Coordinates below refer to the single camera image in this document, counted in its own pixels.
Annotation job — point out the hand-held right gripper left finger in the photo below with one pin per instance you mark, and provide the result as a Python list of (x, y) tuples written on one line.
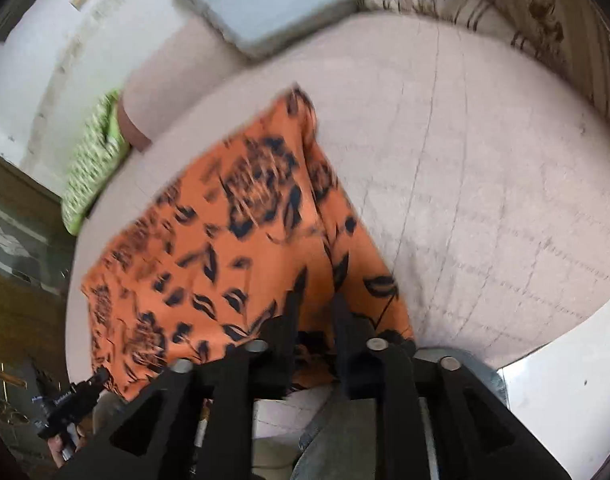
[(275, 360)]

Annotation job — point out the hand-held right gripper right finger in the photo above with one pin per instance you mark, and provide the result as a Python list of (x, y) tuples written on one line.
[(355, 365)]

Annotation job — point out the orange black floral garment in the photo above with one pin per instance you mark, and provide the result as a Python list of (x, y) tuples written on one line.
[(235, 240)]

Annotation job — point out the person's left hand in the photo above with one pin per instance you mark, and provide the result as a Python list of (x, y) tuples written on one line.
[(60, 447)]

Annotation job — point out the wooden door with glass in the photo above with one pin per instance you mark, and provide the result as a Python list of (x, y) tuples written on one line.
[(15, 310)]

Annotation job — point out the pink quilted mattress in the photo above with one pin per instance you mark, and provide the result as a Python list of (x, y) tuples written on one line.
[(485, 185)]

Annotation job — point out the green checked pillow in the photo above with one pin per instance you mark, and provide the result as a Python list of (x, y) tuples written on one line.
[(92, 170)]

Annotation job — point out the grey-blue pillow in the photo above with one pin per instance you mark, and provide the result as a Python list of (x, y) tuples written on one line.
[(285, 0)]

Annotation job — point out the small striped floral cushion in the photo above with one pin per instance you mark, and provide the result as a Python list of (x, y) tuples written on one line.
[(430, 2)]

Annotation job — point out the large striped floral cushion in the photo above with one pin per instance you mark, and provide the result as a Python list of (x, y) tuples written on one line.
[(560, 20)]

